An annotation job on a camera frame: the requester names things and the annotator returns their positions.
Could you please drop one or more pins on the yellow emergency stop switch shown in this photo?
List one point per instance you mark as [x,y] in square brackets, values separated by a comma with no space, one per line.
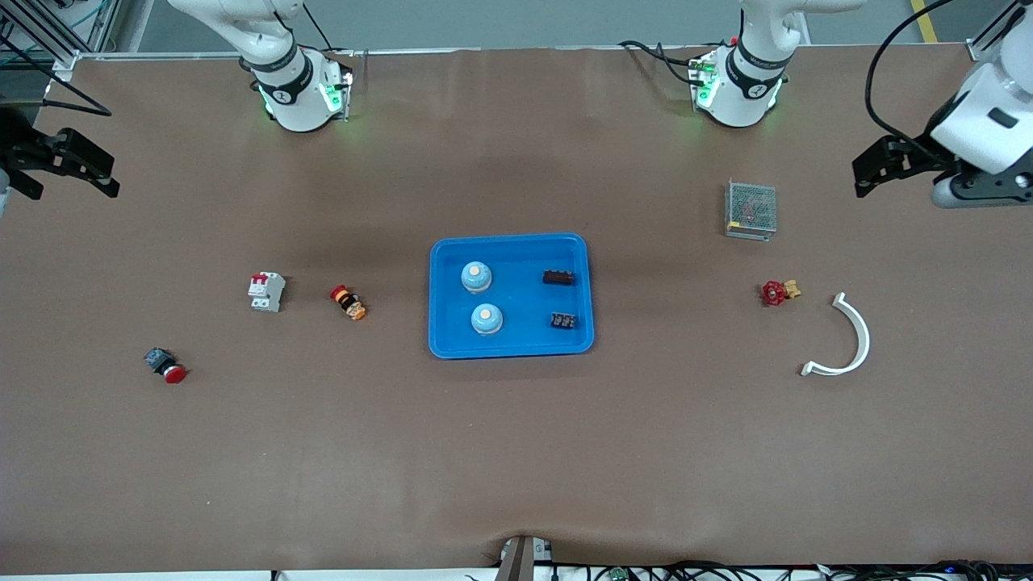
[349,303]

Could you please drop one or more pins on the white circuit breaker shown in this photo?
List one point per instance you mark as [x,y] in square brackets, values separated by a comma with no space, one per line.
[266,292]

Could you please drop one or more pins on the metal mesh power supply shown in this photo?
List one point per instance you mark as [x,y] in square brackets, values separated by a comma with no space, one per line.
[750,208]

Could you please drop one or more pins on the white curved plastic piece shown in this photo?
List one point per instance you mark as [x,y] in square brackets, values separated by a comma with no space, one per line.
[862,335]

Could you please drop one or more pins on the aluminium frame post with bracket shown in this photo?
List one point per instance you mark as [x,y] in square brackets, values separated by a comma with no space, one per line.
[66,63]
[989,36]

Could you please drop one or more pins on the light blue call bell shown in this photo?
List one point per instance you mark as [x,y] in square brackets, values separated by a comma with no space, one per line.
[476,277]
[487,320]

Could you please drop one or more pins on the blue plastic tray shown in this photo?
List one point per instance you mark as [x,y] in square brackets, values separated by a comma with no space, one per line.
[529,298]

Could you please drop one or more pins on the black relay block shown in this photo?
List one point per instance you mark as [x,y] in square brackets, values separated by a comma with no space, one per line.
[563,320]
[558,277]

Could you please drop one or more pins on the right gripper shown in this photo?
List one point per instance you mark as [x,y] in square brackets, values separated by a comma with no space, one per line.
[20,150]

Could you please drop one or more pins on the red handwheel brass valve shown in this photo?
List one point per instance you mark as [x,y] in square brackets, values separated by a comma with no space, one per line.
[773,293]

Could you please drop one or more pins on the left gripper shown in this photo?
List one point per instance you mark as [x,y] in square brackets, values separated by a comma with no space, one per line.
[914,156]

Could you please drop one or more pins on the red mushroom push button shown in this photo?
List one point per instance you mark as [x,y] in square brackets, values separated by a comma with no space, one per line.
[171,371]

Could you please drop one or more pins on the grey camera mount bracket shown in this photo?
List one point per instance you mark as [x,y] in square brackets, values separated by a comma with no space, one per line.
[520,561]

